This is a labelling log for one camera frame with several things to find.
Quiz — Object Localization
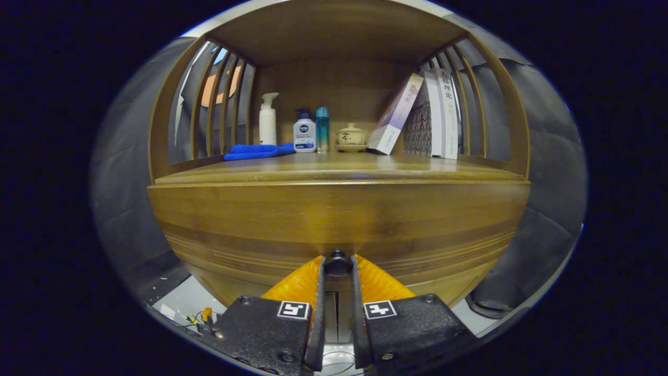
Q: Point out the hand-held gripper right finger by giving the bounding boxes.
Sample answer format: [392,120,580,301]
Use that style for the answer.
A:
[350,254,478,374]

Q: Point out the plain white book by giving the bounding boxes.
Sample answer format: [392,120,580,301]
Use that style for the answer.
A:
[424,70,444,157]

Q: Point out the wooden drawer with black knob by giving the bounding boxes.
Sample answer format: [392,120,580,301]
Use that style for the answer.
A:
[148,181,531,293]

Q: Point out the folded blue cloth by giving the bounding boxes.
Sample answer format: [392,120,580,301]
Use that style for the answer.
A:
[223,143,296,161]

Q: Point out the wooden cabinet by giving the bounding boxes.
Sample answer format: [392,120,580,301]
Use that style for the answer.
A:
[147,0,531,345]

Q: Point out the beige lidded teacup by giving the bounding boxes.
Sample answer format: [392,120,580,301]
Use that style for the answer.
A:
[335,123,369,153]

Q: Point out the dark patterned book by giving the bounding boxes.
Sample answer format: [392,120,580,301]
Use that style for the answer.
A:
[403,86,433,156]

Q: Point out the wooden countertop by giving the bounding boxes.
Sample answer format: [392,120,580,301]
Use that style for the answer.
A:
[154,150,527,186]

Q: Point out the slim teal bottle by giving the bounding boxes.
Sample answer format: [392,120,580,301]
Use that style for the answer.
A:
[316,107,330,153]

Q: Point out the white bottle with blue cap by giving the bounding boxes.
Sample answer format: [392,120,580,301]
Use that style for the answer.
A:
[293,109,317,154]

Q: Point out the black backdrop cloth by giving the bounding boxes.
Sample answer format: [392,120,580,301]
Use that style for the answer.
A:
[91,37,588,319]

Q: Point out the white pump bottle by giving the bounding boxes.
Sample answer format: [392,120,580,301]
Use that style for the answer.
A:
[259,92,280,146]

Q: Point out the leaning purple white book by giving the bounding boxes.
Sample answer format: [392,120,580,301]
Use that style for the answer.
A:
[367,73,424,156]

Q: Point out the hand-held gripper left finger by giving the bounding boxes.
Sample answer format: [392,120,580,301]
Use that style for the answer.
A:
[209,255,327,376]

